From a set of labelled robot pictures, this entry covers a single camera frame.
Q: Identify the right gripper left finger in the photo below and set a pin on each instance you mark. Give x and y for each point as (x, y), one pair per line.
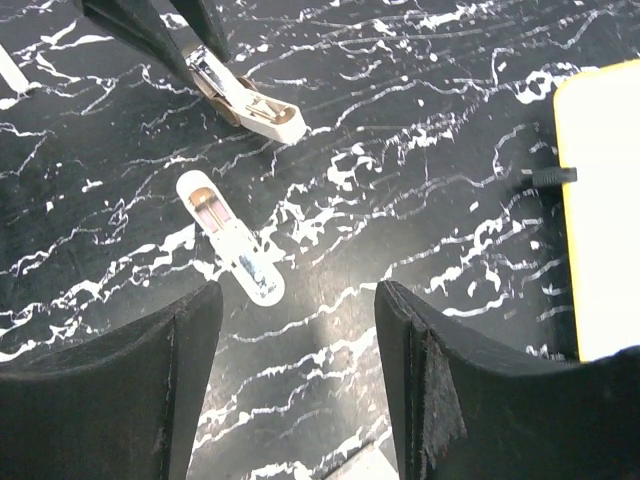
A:
(124, 405)

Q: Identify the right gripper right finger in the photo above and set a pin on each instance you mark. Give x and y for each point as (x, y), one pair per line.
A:
(465, 406)

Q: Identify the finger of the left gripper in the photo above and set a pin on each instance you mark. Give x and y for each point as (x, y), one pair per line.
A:
(138, 24)
(204, 19)

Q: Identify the black whiteboard stand clip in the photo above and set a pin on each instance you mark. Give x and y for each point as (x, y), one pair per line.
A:
(548, 177)

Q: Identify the small whiteboard with wooden frame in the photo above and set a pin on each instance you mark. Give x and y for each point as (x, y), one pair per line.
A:
(597, 129)

